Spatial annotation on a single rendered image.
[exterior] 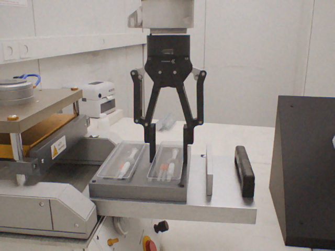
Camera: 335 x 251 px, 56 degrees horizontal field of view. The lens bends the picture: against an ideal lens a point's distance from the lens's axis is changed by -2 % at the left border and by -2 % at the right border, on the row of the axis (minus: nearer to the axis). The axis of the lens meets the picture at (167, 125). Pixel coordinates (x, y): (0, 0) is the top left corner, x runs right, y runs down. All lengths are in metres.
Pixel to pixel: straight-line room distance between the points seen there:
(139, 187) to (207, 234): 0.35
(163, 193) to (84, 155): 0.30
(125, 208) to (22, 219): 0.16
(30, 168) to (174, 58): 0.29
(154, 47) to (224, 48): 2.51
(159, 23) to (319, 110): 0.61
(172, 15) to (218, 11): 2.53
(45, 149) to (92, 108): 1.13
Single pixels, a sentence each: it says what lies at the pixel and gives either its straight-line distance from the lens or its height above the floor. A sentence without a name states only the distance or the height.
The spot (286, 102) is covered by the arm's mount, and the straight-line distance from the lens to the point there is 0.99.
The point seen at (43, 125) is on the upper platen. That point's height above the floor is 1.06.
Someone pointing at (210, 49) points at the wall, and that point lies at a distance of 3.05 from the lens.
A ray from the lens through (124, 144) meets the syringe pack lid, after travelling 0.70.
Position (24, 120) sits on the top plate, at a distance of 0.54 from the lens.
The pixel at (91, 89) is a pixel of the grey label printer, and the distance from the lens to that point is 1.68.
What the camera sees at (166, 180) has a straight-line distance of 0.53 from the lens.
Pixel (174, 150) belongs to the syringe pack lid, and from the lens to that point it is 0.65.
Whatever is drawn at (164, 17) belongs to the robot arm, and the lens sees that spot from 0.53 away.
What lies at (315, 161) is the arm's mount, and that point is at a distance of 0.92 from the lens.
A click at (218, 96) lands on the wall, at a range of 3.10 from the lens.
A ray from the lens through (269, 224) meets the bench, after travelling 0.91.
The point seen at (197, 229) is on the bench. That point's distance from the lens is 0.86.
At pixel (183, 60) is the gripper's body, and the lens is 0.56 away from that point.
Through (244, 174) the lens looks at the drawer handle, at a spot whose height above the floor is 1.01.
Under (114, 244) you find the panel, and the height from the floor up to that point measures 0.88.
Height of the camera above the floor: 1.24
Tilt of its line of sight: 17 degrees down
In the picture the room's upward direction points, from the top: straight up
